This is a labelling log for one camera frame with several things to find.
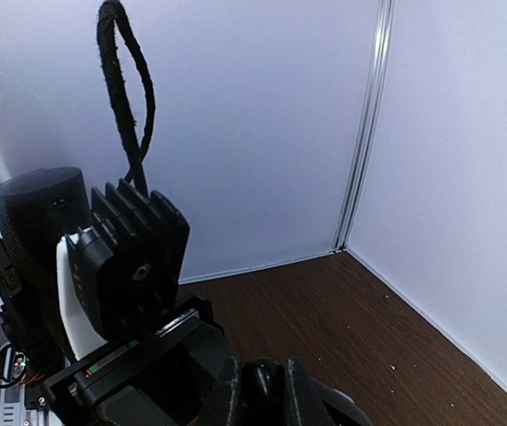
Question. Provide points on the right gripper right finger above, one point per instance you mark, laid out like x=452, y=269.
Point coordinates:
x=302, y=403

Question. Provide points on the left aluminium post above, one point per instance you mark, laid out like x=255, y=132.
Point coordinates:
x=370, y=111

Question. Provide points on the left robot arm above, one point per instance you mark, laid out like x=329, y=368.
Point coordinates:
x=36, y=210

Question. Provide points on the black earbud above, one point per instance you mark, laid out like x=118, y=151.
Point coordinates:
x=263, y=385

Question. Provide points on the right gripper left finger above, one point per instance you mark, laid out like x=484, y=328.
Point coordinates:
x=224, y=404

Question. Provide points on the black earbud charging case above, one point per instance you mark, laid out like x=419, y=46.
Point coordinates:
x=340, y=406

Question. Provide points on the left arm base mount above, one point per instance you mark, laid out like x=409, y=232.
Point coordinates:
x=9, y=368

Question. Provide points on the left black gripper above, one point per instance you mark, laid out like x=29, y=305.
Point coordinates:
x=162, y=378

